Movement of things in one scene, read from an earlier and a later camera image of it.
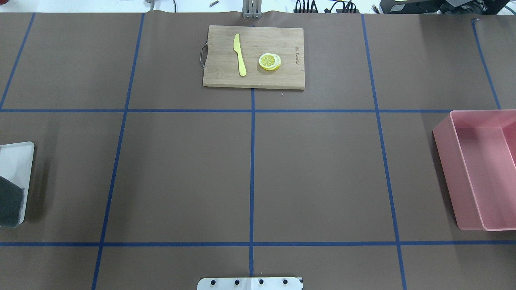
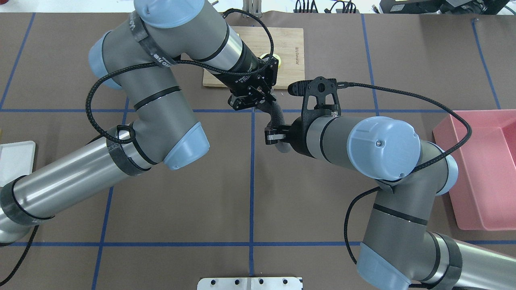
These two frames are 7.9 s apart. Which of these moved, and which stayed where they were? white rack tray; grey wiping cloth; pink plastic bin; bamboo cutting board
Moved: grey wiping cloth
Stayed: bamboo cutting board; pink plastic bin; white rack tray
